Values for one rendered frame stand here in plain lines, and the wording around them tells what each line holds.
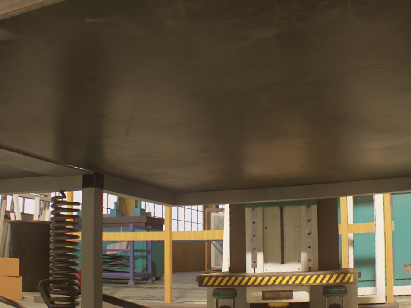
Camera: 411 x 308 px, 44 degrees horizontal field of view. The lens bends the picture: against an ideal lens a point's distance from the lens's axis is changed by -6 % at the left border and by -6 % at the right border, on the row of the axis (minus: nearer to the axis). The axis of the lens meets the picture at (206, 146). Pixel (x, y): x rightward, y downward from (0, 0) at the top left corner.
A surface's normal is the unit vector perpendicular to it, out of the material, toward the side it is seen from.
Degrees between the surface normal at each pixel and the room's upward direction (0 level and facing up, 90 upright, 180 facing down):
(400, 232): 90
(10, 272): 90
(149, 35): 180
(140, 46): 180
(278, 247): 90
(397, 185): 90
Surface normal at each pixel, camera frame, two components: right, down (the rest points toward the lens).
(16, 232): -0.51, -0.11
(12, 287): 0.77, -0.14
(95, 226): 0.92, -0.09
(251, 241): -0.21, -0.21
